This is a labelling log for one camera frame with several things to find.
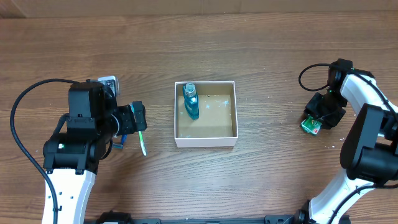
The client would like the green white toothbrush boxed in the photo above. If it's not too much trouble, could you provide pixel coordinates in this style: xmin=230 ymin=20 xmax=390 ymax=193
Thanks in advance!
xmin=130 ymin=104 xmax=147 ymax=157

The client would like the blue mouthwash bottle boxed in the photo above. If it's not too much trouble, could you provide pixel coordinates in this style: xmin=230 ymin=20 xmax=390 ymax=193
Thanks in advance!
xmin=182 ymin=83 xmax=199 ymax=120

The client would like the green white packet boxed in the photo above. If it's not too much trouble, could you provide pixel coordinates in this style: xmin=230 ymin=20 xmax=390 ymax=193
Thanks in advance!
xmin=300 ymin=116 xmax=322 ymax=136

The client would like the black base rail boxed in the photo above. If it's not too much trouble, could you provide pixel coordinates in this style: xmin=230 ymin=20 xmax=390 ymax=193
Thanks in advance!
xmin=83 ymin=210 xmax=315 ymax=224

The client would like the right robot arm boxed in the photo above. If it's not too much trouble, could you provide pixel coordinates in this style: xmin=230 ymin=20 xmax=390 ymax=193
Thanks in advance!
xmin=288 ymin=58 xmax=397 ymax=223

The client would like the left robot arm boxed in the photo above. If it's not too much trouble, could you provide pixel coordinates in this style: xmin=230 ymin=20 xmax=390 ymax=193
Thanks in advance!
xmin=42 ymin=81 xmax=147 ymax=223

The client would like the right black cable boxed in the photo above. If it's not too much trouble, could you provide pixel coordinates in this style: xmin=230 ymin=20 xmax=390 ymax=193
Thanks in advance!
xmin=298 ymin=63 xmax=398 ymax=113

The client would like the white cardboard box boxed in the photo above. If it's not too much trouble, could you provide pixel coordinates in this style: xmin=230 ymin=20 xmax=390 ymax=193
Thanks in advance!
xmin=174 ymin=81 xmax=239 ymax=147

